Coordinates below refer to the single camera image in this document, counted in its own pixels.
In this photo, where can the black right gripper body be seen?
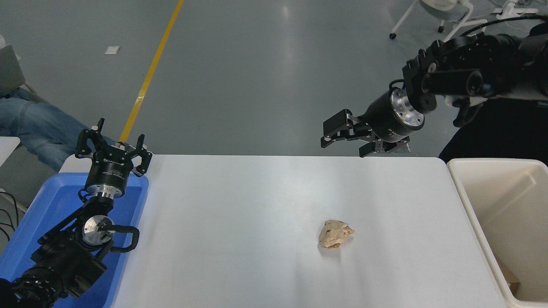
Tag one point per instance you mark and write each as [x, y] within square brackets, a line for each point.
[385, 122]

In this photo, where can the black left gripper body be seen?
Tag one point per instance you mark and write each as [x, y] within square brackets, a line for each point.
[107, 173]

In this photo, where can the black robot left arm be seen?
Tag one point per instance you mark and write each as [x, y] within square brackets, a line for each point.
[64, 261]

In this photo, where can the grey metal floor plate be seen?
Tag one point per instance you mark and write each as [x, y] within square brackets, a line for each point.
[404, 147]

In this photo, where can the blue plastic tray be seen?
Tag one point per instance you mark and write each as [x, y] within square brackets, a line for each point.
[51, 201]

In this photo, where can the seated person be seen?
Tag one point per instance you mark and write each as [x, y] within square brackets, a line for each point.
[34, 128]

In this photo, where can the small white side table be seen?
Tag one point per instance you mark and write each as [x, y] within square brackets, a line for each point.
[6, 149]

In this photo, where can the white paper scrap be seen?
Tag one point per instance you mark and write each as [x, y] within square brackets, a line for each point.
[112, 50]

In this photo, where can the crumpled tan paper ball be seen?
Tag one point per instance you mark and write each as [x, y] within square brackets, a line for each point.
[335, 234]

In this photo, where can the white wheeled chair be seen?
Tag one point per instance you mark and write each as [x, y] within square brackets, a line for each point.
[404, 19]

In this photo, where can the grey laptop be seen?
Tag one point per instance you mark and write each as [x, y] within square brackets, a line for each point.
[10, 68]

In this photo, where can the standing person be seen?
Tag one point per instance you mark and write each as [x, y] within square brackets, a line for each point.
[505, 137]

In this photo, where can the large pale plastic bin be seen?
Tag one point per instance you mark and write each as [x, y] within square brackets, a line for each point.
[505, 201]

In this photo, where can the white power strip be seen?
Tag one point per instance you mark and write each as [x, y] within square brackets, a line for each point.
[513, 10]

